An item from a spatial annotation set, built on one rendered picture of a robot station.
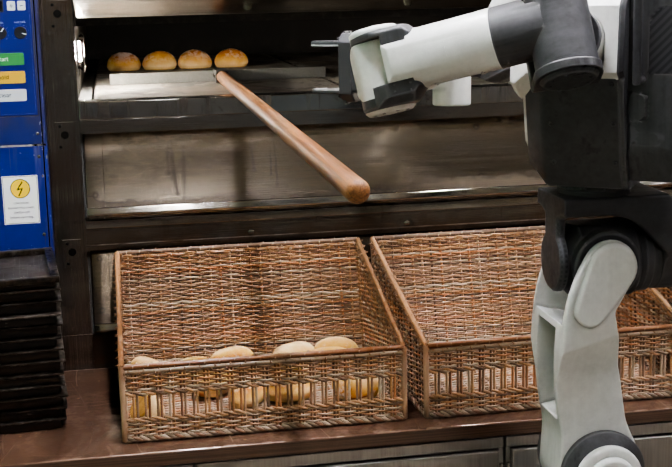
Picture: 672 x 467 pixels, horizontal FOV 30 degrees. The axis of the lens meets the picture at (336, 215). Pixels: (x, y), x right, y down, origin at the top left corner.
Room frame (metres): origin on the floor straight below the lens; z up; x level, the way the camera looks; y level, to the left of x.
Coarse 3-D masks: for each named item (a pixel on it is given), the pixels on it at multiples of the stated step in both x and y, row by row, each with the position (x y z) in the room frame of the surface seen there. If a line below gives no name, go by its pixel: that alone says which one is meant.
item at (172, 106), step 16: (176, 96) 2.80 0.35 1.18; (192, 96) 2.79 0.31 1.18; (208, 96) 2.78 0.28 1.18; (224, 96) 2.77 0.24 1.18; (272, 96) 2.79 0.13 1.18; (288, 96) 2.79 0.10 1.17; (304, 96) 2.80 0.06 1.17; (320, 96) 2.81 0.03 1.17; (336, 96) 2.81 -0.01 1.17; (480, 96) 2.87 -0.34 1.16; (496, 96) 2.88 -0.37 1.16; (512, 96) 2.88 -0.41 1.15; (80, 112) 2.71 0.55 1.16; (96, 112) 2.72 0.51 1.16; (112, 112) 2.73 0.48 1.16; (128, 112) 2.73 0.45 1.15; (144, 112) 2.74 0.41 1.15; (160, 112) 2.74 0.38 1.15; (176, 112) 2.75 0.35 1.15; (192, 112) 2.76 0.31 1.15; (208, 112) 2.76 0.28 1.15; (224, 112) 2.77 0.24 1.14; (240, 112) 2.77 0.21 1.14
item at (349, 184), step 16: (224, 80) 2.92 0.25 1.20; (240, 96) 2.57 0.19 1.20; (256, 96) 2.46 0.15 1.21; (256, 112) 2.29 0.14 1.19; (272, 112) 2.16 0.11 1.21; (272, 128) 2.08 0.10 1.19; (288, 128) 1.95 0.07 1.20; (288, 144) 1.90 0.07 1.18; (304, 144) 1.77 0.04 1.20; (320, 160) 1.63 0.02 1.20; (336, 160) 1.59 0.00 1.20; (336, 176) 1.51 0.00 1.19; (352, 176) 1.46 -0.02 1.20; (352, 192) 1.43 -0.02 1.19; (368, 192) 1.44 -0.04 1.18
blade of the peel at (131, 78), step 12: (132, 72) 3.52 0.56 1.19; (144, 72) 3.51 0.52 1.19; (156, 72) 3.18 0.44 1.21; (168, 72) 3.18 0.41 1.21; (180, 72) 3.19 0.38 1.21; (192, 72) 3.19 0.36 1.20; (204, 72) 3.20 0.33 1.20; (240, 72) 3.21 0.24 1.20; (252, 72) 3.22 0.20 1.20; (264, 72) 3.22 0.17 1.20; (276, 72) 3.23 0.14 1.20; (288, 72) 3.24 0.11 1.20; (300, 72) 3.24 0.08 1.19; (312, 72) 3.25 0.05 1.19; (324, 72) 3.25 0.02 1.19; (120, 84) 3.16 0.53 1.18
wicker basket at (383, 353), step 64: (128, 256) 2.69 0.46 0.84; (192, 256) 2.71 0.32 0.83; (256, 256) 2.74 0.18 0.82; (320, 256) 2.76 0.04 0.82; (128, 320) 2.66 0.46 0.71; (192, 320) 2.68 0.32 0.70; (320, 320) 2.72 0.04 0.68; (384, 320) 2.49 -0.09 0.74; (128, 384) 2.24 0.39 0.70; (192, 384) 2.26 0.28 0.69; (256, 384) 2.28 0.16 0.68; (320, 384) 2.53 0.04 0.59; (384, 384) 2.32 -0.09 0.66
